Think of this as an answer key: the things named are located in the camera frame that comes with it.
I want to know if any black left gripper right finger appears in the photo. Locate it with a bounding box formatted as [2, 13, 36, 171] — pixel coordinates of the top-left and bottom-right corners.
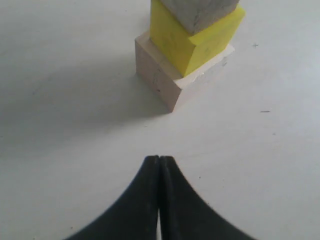
[159, 156, 253, 240]

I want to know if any large pale wooden cube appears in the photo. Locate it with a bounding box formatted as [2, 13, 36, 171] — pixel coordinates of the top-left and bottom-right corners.
[135, 31, 235, 113]

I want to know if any yellow cube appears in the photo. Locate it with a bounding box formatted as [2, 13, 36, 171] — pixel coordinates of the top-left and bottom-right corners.
[149, 0, 245, 77]

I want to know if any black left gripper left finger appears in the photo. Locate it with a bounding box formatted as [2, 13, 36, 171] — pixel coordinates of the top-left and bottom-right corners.
[68, 155, 160, 240]

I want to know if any medium wooden cube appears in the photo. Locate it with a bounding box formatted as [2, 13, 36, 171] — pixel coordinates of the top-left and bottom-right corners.
[161, 0, 239, 35]

